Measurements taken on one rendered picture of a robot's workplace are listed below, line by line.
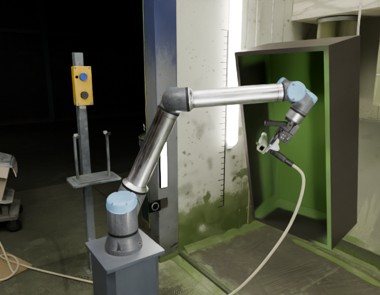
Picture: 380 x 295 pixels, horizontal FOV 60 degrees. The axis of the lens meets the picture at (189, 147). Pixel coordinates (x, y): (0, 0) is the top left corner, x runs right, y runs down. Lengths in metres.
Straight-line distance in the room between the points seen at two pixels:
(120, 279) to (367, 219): 2.08
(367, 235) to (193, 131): 1.60
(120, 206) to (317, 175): 1.42
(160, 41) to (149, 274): 1.53
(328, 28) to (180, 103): 1.97
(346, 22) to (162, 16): 1.59
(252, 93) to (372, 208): 1.82
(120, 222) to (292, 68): 1.45
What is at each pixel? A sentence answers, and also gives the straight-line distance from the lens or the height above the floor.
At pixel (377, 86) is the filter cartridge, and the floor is 1.40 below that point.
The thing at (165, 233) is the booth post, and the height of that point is 0.25.
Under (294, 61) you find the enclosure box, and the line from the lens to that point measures 2.29.
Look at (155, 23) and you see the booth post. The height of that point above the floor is 1.84.
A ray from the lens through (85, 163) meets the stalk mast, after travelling 2.48.
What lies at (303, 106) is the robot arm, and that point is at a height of 1.34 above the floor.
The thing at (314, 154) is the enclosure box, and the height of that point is 0.96.
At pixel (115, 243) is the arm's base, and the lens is 1.69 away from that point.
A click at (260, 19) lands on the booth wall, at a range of 3.05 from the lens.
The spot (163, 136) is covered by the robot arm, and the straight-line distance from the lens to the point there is 1.68.
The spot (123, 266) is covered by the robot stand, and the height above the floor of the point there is 0.63.
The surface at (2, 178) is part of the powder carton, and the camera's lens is 3.53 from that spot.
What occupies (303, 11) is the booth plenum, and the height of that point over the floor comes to 2.04.
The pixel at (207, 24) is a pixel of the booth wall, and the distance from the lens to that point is 2.67.
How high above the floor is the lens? 1.50
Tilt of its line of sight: 13 degrees down
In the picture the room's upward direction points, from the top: straight up
